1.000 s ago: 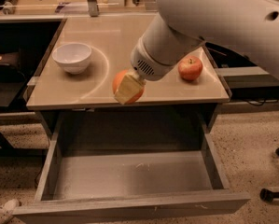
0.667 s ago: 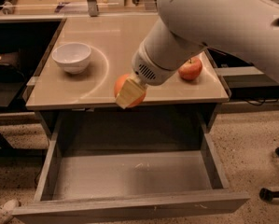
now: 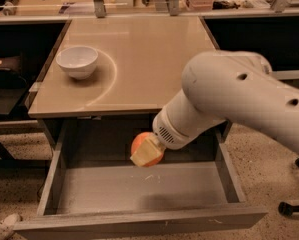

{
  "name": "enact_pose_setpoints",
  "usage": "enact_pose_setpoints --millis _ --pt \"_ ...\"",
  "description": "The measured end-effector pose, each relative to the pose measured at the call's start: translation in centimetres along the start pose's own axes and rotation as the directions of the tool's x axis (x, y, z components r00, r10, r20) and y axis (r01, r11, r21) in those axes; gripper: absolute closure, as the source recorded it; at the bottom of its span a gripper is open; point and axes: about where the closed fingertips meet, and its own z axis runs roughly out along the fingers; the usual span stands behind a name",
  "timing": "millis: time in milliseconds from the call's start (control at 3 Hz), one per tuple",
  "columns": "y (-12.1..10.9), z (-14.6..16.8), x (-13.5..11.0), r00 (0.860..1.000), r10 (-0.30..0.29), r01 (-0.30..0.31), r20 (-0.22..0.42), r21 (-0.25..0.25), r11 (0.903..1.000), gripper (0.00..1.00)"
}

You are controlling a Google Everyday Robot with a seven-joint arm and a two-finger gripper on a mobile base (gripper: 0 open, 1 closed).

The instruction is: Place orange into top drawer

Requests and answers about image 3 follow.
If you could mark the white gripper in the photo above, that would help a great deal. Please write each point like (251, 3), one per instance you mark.
(166, 129)

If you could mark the orange fruit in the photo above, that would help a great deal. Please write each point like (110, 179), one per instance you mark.
(139, 142)

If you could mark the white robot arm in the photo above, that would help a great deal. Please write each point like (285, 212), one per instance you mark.
(221, 86)

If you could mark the grey open top drawer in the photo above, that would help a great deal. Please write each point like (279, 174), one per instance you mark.
(93, 190)

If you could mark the grey cabinet with beige top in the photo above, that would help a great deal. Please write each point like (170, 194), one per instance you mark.
(138, 70)

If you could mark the white ceramic bowl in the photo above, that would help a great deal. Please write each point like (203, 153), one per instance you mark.
(78, 62)

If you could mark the black chair caster lower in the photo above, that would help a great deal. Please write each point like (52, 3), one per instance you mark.
(287, 209)

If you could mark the white shoe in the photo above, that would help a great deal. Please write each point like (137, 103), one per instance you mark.
(7, 226)

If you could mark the metal frame post left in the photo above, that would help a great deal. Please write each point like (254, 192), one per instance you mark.
(99, 8)

